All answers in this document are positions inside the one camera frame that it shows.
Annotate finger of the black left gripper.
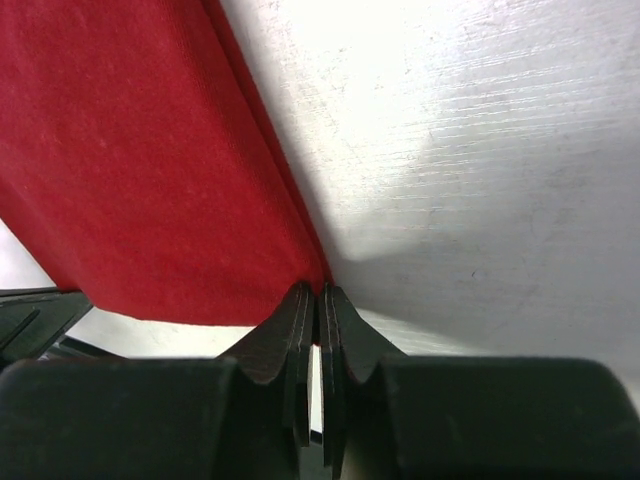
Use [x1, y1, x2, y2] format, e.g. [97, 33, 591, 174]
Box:
[0, 288, 93, 368]

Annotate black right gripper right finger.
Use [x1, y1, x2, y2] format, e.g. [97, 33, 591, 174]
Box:
[318, 286, 639, 479]

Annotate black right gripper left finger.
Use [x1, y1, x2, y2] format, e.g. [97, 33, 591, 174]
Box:
[1, 283, 315, 479]

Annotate bright red t shirt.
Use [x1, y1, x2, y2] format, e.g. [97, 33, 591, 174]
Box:
[1, 1, 331, 326]

